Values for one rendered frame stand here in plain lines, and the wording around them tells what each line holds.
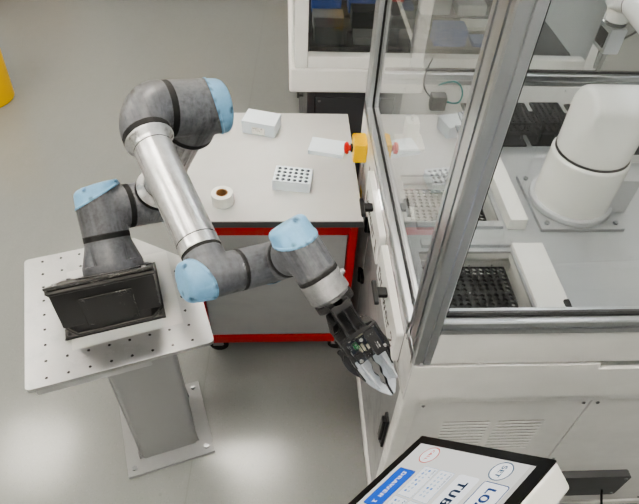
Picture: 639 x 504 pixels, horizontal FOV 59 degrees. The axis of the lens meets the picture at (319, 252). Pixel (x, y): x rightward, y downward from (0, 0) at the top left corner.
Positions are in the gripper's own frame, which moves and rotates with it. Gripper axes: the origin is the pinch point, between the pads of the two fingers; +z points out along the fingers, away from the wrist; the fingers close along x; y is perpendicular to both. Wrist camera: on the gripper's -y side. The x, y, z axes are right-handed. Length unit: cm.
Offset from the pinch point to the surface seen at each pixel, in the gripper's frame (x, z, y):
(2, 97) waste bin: -79, -175, -284
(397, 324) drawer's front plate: 11.9, 0.2, -25.7
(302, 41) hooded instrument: 52, -80, -112
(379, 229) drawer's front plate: 25, -17, -49
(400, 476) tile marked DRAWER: -7.1, 11.8, 6.5
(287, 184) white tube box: 16, -39, -88
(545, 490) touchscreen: 8.1, 13.3, 28.0
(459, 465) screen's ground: 1.7, 12.0, 13.7
